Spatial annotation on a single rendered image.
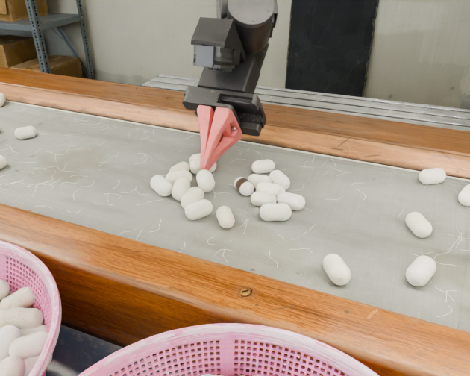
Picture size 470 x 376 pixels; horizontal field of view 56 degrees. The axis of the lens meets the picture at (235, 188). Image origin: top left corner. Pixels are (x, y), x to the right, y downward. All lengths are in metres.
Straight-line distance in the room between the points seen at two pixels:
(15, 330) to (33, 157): 0.34
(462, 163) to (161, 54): 2.46
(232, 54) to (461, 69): 2.08
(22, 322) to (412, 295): 0.34
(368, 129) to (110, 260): 0.44
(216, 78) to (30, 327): 0.36
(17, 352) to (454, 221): 0.45
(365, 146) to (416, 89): 1.93
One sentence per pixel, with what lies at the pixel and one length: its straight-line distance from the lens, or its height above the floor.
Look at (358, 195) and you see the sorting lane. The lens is 0.56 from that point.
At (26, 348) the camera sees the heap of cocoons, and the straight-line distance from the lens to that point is 0.40.
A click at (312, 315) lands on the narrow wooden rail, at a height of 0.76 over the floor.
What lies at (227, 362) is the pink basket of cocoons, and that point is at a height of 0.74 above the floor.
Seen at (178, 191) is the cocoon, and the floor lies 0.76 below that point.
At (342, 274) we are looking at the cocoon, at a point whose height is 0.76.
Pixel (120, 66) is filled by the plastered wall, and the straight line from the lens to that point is 3.13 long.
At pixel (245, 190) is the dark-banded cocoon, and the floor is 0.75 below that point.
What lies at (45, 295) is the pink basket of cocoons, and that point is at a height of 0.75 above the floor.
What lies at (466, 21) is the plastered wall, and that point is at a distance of 2.51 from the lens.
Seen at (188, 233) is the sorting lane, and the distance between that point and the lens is 0.48.
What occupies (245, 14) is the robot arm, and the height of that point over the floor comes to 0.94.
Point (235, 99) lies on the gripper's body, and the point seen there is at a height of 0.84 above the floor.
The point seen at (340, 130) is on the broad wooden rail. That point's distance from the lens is 0.68.
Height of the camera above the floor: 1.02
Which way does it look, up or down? 30 degrees down
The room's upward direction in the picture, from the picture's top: straight up
